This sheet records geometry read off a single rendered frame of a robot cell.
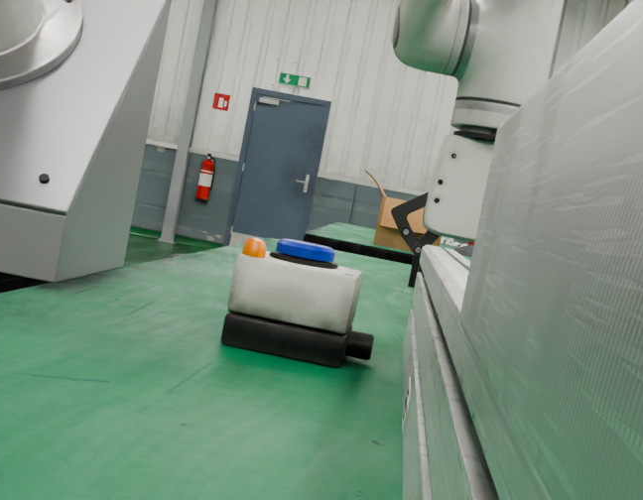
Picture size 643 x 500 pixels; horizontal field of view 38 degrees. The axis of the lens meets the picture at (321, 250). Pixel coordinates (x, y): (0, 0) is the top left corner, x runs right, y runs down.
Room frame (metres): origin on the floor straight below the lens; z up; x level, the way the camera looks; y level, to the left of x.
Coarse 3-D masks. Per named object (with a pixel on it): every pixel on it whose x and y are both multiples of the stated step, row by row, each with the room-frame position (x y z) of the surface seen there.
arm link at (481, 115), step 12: (456, 108) 0.91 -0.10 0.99; (468, 108) 0.90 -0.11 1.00; (480, 108) 0.89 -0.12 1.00; (492, 108) 0.88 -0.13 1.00; (504, 108) 0.88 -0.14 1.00; (516, 108) 0.88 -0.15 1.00; (456, 120) 0.91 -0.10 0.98; (468, 120) 0.89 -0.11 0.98; (480, 120) 0.89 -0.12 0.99; (492, 120) 0.88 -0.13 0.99; (504, 120) 0.88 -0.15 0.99; (480, 132) 0.90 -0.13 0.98; (492, 132) 0.90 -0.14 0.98
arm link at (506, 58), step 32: (480, 0) 0.90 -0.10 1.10; (512, 0) 0.88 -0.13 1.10; (544, 0) 0.89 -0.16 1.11; (480, 32) 0.88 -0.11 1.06; (512, 32) 0.88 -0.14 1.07; (544, 32) 0.89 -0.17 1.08; (480, 64) 0.89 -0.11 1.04; (512, 64) 0.88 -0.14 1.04; (544, 64) 0.90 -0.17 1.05; (480, 96) 0.89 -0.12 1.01; (512, 96) 0.88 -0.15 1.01
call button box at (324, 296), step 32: (288, 256) 0.62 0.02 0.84; (256, 288) 0.60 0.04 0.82; (288, 288) 0.60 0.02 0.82; (320, 288) 0.60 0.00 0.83; (352, 288) 0.60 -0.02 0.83; (224, 320) 0.60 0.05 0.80; (256, 320) 0.60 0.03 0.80; (288, 320) 0.60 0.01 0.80; (320, 320) 0.60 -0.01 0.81; (288, 352) 0.60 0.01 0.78; (320, 352) 0.60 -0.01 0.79; (352, 352) 0.63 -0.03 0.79
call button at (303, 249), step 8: (280, 240) 0.63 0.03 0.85; (288, 240) 0.63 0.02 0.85; (296, 240) 0.64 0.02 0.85; (280, 248) 0.63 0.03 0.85; (288, 248) 0.62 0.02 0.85; (296, 248) 0.62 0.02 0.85; (304, 248) 0.62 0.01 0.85; (312, 248) 0.62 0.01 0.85; (320, 248) 0.62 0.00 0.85; (328, 248) 0.63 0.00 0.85; (296, 256) 0.63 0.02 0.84; (304, 256) 0.62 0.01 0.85; (312, 256) 0.62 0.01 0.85; (320, 256) 0.62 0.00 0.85; (328, 256) 0.63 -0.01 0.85
